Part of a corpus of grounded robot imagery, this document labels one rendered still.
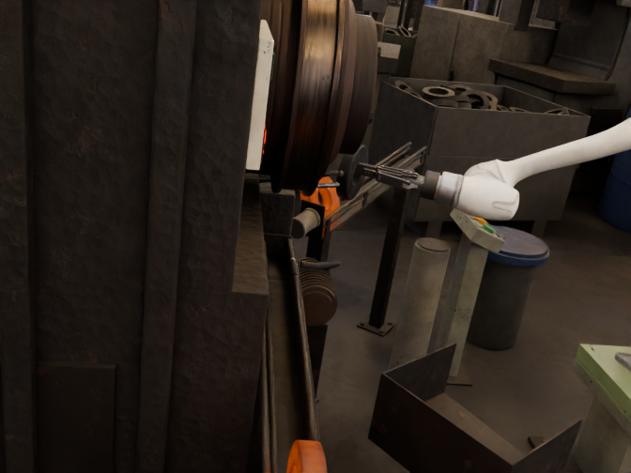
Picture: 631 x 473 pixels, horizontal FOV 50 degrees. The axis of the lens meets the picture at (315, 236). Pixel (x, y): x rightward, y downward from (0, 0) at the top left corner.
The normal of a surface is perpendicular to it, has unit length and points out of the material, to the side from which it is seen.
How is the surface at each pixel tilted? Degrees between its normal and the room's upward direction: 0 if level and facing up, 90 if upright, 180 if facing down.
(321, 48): 67
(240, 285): 0
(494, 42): 90
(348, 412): 0
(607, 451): 90
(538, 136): 90
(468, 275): 90
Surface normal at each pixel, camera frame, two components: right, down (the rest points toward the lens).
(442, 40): -0.89, 0.05
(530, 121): 0.36, 0.40
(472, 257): 0.11, 0.40
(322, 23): 0.16, -0.20
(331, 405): 0.14, -0.91
